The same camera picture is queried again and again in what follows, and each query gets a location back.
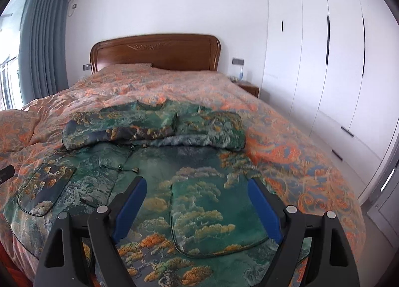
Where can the grey wall switch panel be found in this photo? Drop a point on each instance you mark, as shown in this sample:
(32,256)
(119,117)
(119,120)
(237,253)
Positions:
(238,61)

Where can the small wall switch panel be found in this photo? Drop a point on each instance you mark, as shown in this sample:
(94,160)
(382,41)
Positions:
(86,66)

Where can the orange floral duvet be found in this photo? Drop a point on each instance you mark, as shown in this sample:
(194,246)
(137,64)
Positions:
(156,87)

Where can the white wardrobe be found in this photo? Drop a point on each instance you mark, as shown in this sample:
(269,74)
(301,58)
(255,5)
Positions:
(311,56)

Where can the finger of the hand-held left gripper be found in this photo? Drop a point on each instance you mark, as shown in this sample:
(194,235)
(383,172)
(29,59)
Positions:
(5,175)

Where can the wooden headboard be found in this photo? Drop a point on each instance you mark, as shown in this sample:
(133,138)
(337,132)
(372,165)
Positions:
(187,53)

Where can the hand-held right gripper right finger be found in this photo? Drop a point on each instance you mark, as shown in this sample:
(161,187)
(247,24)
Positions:
(265,209)

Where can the orange floral pillow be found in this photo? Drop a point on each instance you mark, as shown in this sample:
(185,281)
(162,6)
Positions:
(131,67)

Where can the grey door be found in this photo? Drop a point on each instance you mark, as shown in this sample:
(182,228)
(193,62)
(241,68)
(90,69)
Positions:
(386,212)

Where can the grey-blue curtain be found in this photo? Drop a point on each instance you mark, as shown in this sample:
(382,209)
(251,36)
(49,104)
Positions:
(43,40)

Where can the green landscape print jacket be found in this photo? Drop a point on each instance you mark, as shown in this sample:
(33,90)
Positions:
(193,162)

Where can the window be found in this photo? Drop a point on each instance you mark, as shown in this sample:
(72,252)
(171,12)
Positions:
(9,40)

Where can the clear plastic bottle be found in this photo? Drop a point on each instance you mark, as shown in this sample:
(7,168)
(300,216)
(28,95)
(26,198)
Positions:
(240,75)

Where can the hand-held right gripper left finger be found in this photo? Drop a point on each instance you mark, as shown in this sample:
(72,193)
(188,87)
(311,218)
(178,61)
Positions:
(131,206)

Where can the wooden nightstand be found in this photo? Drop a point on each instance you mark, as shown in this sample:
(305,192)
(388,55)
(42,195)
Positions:
(251,89)

